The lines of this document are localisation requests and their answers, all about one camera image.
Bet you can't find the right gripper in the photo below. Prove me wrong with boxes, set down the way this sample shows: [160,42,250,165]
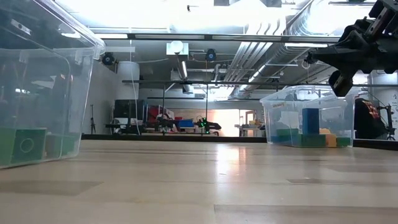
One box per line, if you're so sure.
[313,0,398,98]

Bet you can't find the clear plastic bin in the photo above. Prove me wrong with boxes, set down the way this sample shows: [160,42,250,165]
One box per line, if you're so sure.
[0,0,106,170]
[259,84,361,149]

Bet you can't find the long blue building block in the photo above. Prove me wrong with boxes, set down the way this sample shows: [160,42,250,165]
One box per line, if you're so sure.
[302,107,320,136]

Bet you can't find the black hanging ceiling device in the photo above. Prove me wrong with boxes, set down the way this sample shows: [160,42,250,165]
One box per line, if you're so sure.
[303,50,315,65]

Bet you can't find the person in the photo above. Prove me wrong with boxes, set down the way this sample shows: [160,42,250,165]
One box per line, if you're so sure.
[354,97,382,140]

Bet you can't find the black stand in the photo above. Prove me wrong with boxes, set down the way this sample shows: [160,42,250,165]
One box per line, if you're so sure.
[377,104,397,141]

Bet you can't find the cluttered workbench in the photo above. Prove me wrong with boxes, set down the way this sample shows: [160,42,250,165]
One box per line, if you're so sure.
[234,117,265,138]

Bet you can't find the white square ceiling lamp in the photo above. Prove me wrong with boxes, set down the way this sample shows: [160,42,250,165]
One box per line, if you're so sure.
[165,40,190,57]

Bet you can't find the blue crate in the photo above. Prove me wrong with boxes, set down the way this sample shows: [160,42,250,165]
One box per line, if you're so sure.
[173,119,195,128]

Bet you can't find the red background machine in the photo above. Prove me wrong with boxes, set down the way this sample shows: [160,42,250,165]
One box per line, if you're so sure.
[147,105,175,125]

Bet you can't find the white cylindrical column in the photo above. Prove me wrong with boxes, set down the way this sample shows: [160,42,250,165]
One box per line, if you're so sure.
[116,60,141,102]

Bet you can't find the black background monitor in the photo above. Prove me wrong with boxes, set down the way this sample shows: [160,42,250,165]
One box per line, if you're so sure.
[113,99,147,119]

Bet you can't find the background work table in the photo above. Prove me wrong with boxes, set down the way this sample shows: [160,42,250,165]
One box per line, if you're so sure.
[104,123,220,135]

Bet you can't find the black tripod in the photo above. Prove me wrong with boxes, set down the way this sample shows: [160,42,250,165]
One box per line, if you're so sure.
[89,104,96,134]

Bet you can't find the silver ventilation duct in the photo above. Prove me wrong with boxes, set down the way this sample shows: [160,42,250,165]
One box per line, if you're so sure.
[223,0,374,93]

